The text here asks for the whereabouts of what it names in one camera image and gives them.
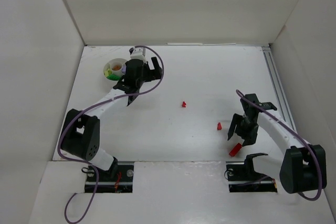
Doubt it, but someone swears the purple lego assembly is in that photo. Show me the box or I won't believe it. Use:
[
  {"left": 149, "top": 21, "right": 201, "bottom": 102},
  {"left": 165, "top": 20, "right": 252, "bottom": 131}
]
[{"left": 121, "top": 65, "right": 127, "bottom": 74}]

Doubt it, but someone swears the red lego brick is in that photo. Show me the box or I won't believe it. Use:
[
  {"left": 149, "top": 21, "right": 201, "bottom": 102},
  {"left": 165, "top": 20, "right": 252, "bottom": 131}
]
[{"left": 229, "top": 143, "right": 242, "bottom": 157}]

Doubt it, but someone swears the dark green lego plate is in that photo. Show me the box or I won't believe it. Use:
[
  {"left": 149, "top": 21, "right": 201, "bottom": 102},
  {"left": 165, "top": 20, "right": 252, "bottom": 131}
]
[{"left": 107, "top": 74, "right": 121, "bottom": 81}]

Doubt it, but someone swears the pale yellow-green lego piece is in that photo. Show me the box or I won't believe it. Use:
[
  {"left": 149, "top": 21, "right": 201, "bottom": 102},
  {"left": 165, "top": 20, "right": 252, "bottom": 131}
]
[{"left": 104, "top": 69, "right": 112, "bottom": 77}]

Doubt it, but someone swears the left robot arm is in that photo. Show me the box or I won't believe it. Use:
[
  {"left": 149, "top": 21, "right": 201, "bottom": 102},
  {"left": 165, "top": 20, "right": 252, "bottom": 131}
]
[{"left": 57, "top": 56, "right": 164, "bottom": 177}]

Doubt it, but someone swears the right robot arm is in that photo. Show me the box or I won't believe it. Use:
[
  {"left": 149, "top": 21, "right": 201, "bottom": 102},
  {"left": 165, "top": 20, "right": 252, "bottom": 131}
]
[{"left": 227, "top": 90, "right": 327, "bottom": 201}]

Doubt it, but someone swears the red lego slope piece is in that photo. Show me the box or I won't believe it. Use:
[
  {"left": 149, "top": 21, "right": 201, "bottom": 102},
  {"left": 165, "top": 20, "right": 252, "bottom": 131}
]
[{"left": 217, "top": 122, "right": 222, "bottom": 130}]

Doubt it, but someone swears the white round divided container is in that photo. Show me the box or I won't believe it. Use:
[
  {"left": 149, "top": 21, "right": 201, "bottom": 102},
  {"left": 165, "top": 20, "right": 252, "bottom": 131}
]
[{"left": 103, "top": 58, "right": 127, "bottom": 81}]

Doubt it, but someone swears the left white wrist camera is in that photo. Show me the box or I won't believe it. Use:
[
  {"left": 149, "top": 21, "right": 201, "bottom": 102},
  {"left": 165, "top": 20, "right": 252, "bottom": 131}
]
[{"left": 129, "top": 47, "right": 147, "bottom": 63}]

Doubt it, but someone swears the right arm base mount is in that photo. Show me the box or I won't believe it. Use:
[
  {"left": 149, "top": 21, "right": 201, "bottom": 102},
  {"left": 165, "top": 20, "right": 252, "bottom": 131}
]
[{"left": 224, "top": 153, "right": 278, "bottom": 193}]

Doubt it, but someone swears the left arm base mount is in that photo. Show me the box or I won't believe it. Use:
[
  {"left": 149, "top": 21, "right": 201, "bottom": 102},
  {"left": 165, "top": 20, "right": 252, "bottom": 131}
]
[{"left": 81, "top": 162, "right": 134, "bottom": 194}]

